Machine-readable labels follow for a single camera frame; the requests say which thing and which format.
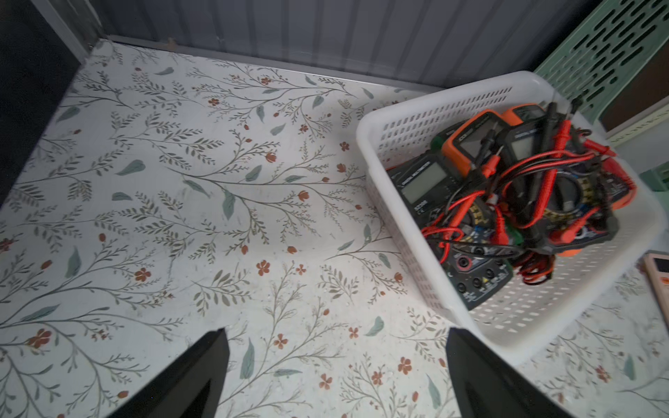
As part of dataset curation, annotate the pink calculator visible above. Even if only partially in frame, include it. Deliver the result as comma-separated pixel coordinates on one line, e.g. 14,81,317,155
643,253,669,325

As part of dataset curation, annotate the orange multimeter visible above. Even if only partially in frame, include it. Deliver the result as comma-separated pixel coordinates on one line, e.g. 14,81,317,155
501,104,545,126

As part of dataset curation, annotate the dark green multimeter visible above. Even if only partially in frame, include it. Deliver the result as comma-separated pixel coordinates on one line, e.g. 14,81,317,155
430,133,454,156
443,243,517,311

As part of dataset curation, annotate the small black multimeter with leads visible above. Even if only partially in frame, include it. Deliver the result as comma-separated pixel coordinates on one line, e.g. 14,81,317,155
493,102,616,256

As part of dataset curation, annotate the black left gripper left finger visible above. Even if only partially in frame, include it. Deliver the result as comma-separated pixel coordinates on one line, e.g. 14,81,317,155
111,328,230,418

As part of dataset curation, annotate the orange multimeter diagonal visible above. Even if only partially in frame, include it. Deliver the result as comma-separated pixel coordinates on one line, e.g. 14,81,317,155
441,110,510,177

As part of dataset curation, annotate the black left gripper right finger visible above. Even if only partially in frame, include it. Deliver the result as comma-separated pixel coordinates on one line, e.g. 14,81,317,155
445,327,571,417

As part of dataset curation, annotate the tiny black multimeter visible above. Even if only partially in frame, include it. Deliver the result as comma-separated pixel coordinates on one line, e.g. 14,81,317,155
389,150,510,252

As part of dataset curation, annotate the green desktop file organizer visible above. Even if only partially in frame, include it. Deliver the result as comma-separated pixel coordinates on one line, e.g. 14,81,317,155
535,0,668,123

